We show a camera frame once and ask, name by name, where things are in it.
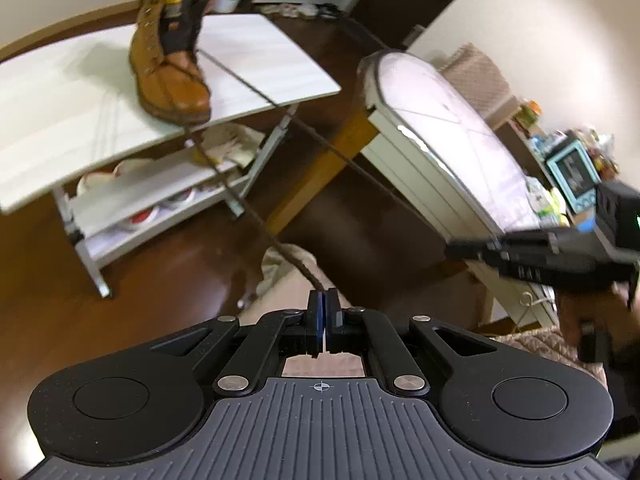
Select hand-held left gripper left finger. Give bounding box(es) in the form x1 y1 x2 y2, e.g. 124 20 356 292
145 291 326 397

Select white work gloves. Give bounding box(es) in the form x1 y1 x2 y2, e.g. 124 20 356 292
202 124 263 168

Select cream quilted seat cover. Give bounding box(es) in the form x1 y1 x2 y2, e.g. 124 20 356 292
477 324 608 401

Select beige cloth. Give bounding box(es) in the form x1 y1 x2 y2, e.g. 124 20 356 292
239 244 321 311

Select teal framed small screen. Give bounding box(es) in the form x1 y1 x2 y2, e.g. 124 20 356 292
546 139 602 213

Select large table with pale cloth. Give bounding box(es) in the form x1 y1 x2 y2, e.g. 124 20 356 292
265 49 576 331

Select plain cardboard box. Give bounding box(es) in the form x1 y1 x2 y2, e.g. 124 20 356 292
487 95 523 132

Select person's right hand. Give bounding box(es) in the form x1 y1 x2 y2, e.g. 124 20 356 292
555 282 640 350

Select row of shoes and slippers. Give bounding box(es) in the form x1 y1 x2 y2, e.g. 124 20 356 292
260 1 346 22

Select beige quilted blanket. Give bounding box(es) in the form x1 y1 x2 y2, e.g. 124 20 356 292
442 42 521 121

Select orange lidded jar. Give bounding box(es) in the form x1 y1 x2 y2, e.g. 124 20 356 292
522 100 544 128

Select white side table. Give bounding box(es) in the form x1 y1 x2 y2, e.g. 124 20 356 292
0 12 343 301

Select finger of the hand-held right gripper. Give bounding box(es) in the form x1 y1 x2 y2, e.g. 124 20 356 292
444 237 504 265

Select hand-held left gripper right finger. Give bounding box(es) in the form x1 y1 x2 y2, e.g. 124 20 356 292
326 288 501 397

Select person's dark clothing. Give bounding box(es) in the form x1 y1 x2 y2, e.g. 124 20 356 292
597 330 640 466

